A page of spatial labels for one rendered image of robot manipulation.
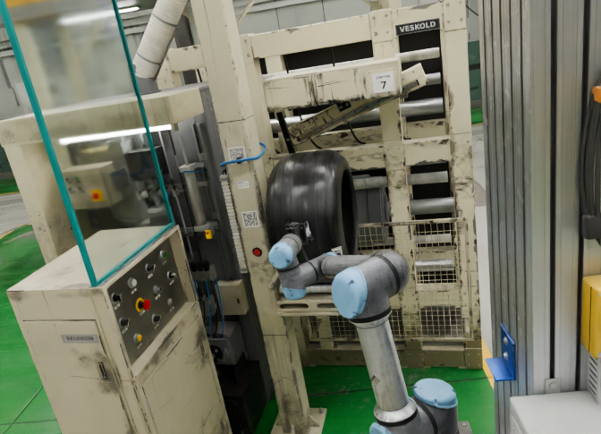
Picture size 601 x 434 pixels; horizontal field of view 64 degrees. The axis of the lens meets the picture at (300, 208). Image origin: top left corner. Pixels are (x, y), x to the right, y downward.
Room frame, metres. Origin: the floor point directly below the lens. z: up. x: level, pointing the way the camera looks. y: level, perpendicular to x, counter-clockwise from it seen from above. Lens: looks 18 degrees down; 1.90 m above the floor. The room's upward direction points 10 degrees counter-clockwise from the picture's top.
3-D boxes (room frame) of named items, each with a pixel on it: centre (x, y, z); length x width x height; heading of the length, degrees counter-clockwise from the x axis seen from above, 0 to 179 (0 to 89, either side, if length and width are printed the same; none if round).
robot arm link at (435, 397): (1.11, -0.28, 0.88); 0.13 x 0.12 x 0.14; 121
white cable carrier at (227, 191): (2.09, 0.30, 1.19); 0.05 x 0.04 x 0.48; 164
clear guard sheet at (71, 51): (1.72, 0.63, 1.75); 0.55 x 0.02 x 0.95; 164
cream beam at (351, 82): (2.29, -0.25, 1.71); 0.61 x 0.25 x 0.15; 74
